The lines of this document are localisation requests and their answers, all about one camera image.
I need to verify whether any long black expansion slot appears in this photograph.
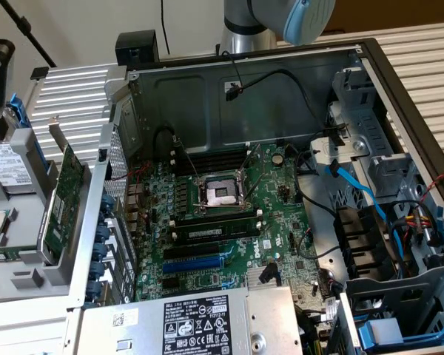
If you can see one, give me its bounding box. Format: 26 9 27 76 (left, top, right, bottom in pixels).
162 242 221 262

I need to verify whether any silver power supply unit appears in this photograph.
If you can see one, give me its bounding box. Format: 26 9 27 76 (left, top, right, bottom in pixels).
72 284 304 355

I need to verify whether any green RAM stick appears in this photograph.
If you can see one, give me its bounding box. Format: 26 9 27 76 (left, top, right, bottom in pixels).
0 246 40 263

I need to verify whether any silver locking lever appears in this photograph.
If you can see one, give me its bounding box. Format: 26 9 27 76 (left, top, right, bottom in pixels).
243 172 266 204
172 136 203 184

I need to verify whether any grey parts rack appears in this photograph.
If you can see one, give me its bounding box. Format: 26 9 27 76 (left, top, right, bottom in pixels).
0 127 97 304

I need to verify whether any black wire over motherboard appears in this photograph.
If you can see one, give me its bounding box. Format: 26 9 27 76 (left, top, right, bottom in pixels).
292 146 337 219

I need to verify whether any CPU socket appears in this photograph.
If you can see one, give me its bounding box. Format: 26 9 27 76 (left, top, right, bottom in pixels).
192 172 258 217

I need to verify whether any black RAM slot bank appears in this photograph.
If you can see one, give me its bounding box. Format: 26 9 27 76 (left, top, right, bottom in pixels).
169 146 251 177
169 209 264 246

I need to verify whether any black box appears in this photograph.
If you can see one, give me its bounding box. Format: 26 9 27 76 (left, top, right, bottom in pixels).
115 30 161 67

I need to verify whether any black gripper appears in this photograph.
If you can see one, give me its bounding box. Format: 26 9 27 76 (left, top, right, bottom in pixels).
0 36 16 143

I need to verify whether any blue disk bay carrier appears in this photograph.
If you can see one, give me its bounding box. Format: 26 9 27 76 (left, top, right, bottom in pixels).
357 318 444 351

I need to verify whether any thin black hanging cable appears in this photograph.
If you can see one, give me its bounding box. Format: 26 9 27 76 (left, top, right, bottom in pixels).
159 0 171 56

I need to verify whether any silver metal drive cage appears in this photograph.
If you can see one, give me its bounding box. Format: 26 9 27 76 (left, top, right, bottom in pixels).
325 68 423 203

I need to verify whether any red yellow power wire bundle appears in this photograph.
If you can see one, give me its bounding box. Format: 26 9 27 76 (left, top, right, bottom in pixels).
390 199 444 260

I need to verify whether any silver socket cover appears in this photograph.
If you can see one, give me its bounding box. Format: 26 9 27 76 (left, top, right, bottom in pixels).
238 143 266 193

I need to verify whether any blue disk carrier frame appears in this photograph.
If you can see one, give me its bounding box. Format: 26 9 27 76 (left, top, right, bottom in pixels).
5 92 48 178

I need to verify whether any grey disk bay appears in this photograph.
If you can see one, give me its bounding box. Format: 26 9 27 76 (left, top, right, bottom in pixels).
334 266 444 355

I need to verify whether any black stand pole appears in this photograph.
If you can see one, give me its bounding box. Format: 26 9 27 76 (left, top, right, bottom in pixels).
0 0 58 70

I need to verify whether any yellow purple wire bundle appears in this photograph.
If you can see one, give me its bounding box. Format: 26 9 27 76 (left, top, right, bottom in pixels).
294 301 336 355

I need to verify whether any green Dell motherboard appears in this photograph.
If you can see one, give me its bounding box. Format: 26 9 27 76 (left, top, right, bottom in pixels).
124 142 337 322

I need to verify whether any silver hard disk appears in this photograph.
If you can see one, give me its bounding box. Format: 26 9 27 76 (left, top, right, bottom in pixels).
0 106 36 195

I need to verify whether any blue SATA wire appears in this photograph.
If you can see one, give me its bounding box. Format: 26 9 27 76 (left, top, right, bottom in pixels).
324 159 389 225
388 220 408 262

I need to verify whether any open grey PC case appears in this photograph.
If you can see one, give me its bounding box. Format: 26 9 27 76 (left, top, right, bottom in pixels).
64 36 444 355

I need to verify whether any red black twisted wire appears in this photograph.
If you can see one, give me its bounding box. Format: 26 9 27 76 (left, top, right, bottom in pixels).
417 166 444 208
107 160 152 183

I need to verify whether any silver chipset heatsink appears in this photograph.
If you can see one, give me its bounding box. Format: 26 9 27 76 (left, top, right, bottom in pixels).
246 264 282 289

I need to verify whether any green graphics card black cooler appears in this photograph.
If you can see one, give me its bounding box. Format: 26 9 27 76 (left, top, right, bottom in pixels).
40 116 87 266

